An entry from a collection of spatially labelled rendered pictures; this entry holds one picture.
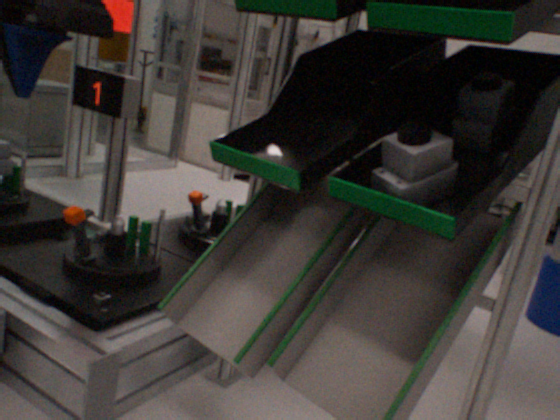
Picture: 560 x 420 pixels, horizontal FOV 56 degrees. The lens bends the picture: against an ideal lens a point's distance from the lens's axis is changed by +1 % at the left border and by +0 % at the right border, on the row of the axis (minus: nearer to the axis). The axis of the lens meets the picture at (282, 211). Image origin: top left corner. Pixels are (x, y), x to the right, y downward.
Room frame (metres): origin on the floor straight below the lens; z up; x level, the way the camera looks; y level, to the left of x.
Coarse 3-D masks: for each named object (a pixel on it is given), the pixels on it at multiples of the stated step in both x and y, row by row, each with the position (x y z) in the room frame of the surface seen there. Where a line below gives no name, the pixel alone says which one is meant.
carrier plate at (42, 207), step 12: (36, 192) 1.02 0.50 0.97; (36, 204) 0.95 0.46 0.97; (48, 204) 0.96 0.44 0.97; (60, 204) 0.98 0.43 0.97; (0, 216) 0.85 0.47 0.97; (12, 216) 0.86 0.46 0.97; (24, 216) 0.87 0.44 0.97; (36, 216) 0.88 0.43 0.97; (48, 216) 0.89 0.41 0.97; (60, 216) 0.91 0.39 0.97; (0, 228) 0.80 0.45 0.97; (12, 228) 0.82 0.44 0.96; (24, 228) 0.84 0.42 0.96; (36, 228) 0.86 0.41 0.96; (48, 228) 0.88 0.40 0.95
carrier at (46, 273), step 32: (128, 224) 0.77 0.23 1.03; (160, 224) 0.73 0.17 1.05; (0, 256) 0.69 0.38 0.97; (32, 256) 0.71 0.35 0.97; (64, 256) 0.69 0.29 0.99; (96, 256) 0.71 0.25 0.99; (128, 256) 0.74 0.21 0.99; (160, 256) 0.76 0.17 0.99; (64, 288) 0.63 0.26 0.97; (96, 288) 0.65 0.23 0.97; (128, 288) 0.67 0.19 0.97; (160, 288) 0.69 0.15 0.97; (96, 320) 0.57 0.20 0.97
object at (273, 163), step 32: (352, 32) 0.74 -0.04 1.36; (320, 64) 0.70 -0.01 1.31; (352, 64) 0.75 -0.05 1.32; (384, 64) 0.74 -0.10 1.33; (416, 64) 0.63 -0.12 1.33; (288, 96) 0.66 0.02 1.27; (320, 96) 0.71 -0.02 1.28; (352, 96) 0.72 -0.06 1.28; (384, 96) 0.59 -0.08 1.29; (256, 128) 0.62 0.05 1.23; (288, 128) 0.64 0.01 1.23; (320, 128) 0.63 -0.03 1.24; (352, 128) 0.62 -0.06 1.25; (384, 128) 0.60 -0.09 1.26; (224, 160) 0.56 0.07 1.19; (256, 160) 0.53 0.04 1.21; (288, 160) 0.56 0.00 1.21; (320, 160) 0.52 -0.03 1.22
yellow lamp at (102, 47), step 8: (120, 32) 0.91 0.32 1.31; (104, 40) 0.91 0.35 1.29; (112, 40) 0.91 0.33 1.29; (120, 40) 0.91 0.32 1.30; (128, 40) 0.93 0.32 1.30; (104, 48) 0.91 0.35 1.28; (112, 48) 0.91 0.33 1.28; (120, 48) 0.92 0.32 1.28; (128, 48) 0.93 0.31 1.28; (104, 56) 0.91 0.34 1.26; (112, 56) 0.91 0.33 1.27; (120, 56) 0.92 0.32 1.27
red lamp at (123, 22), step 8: (104, 0) 0.91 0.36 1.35; (112, 0) 0.91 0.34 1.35; (120, 0) 0.91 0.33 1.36; (112, 8) 0.91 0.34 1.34; (120, 8) 0.91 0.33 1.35; (128, 8) 0.92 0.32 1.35; (112, 16) 0.91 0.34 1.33; (120, 16) 0.91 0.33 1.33; (128, 16) 0.92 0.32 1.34; (120, 24) 0.91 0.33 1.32; (128, 24) 0.93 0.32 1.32; (128, 32) 0.93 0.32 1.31
